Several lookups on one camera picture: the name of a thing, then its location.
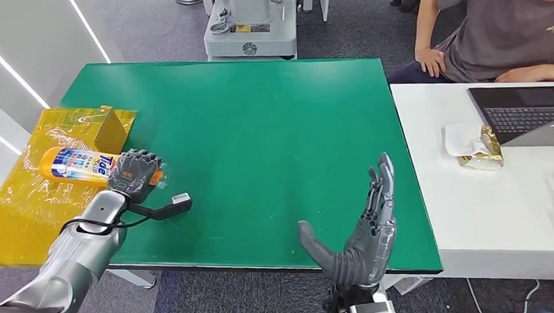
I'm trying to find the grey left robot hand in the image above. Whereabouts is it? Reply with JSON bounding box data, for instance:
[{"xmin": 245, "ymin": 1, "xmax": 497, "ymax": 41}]
[{"xmin": 106, "ymin": 149, "xmax": 165, "ymax": 207}]

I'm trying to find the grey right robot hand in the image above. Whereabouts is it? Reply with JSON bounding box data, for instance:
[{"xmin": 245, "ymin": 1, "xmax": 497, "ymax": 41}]
[{"xmin": 295, "ymin": 152, "xmax": 400, "ymax": 291}]

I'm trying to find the orange detergent bottle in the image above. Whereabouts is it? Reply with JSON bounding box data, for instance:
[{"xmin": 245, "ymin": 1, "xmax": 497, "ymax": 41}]
[{"xmin": 38, "ymin": 143, "xmax": 171, "ymax": 195}]

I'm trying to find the yellow taped cardboard box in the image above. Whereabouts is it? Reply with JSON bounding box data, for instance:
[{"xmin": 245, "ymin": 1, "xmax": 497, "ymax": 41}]
[{"xmin": 0, "ymin": 104, "xmax": 142, "ymax": 269}]

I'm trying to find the green topped table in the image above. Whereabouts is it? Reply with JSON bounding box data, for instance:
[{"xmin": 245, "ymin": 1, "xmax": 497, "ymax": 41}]
[{"xmin": 58, "ymin": 51, "xmax": 444, "ymax": 289}]

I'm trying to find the white table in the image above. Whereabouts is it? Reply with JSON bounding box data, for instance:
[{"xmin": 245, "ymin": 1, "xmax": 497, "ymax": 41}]
[{"xmin": 373, "ymin": 77, "xmax": 554, "ymax": 296}]

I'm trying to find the white tissue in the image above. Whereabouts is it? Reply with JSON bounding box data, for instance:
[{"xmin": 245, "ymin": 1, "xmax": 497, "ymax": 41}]
[{"xmin": 443, "ymin": 122, "xmax": 487, "ymax": 159}]

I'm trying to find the gold foil packet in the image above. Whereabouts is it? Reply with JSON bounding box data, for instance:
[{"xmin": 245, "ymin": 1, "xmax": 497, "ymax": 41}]
[{"xmin": 455, "ymin": 125, "xmax": 505, "ymax": 173}]

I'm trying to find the white machine stand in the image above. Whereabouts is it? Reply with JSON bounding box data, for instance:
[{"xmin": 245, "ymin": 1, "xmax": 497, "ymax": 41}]
[{"xmin": 202, "ymin": 0, "xmax": 299, "ymax": 64}]

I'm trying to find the dark grey laptop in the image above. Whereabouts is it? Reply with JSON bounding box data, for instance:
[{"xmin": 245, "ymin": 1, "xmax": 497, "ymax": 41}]
[{"xmin": 466, "ymin": 84, "xmax": 554, "ymax": 150}]

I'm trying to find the white panel stand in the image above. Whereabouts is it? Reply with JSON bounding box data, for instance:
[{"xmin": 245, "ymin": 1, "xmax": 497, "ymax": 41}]
[{"xmin": 301, "ymin": 0, "xmax": 333, "ymax": 24}]

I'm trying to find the person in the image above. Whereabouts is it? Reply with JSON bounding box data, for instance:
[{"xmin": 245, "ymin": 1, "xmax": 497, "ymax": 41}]
[{"xmin": 384, "ymin": 0, "xmax": 554, "ymax": 88}]

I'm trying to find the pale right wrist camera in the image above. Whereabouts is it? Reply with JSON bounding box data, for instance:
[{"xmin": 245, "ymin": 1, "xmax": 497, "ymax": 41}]
[{"xmin": 348, "ymin": 300, "xmax": 398, "ymax": 313}]

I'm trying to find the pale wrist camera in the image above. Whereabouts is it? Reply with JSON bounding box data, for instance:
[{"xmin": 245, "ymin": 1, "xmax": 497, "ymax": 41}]
[
  {"xmin": 348, "ymin": 300, "xmax": 398, "ymax": 313},
  {"xmin": 170, "ymin": 191, "xmax": 193, "ymax": 211}
]

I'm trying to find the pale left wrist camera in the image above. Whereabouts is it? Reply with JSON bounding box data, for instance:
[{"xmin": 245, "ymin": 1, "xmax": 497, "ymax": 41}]
[{"xmin": 170, "ymin": 191, "xmax": 193, "ymax": 211}]

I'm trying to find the white floor cable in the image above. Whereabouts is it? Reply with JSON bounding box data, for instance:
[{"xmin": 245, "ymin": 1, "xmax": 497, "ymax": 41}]
[{"xmin": 465, "ymin": 275, "xmax": 543, "ymax": 313}]

